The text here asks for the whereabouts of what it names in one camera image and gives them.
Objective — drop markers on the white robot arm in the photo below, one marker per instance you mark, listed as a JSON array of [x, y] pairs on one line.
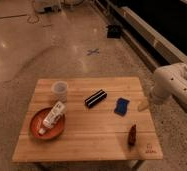
[[168, 80]]

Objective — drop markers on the wooden folding table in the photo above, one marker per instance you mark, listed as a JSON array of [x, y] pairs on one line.
[[91, 134]]

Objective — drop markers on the dark red pepper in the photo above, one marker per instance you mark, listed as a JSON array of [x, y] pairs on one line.
[[132, 136]]

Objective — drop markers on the blue sponge block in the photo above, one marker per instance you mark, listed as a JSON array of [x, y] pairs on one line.
[[121, 106]]

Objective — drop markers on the translucent ceramic cup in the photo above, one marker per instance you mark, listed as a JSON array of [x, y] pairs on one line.
[[59, 89]]

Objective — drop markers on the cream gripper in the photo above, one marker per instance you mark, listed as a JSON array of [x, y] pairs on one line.
[[143, 105]]

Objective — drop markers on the black box on floor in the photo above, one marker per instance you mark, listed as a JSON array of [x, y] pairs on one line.
[[114, 31]]

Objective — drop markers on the white machine base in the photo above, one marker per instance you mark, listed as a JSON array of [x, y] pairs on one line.
[[41, 6]]

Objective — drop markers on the black white striped block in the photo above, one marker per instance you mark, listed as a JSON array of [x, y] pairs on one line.
[[95, 98]]

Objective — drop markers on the white tube bottle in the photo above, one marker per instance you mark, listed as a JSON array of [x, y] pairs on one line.
[[52, 117]]

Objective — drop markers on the red round plate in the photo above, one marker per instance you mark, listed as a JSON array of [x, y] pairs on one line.
[[36, 123]]

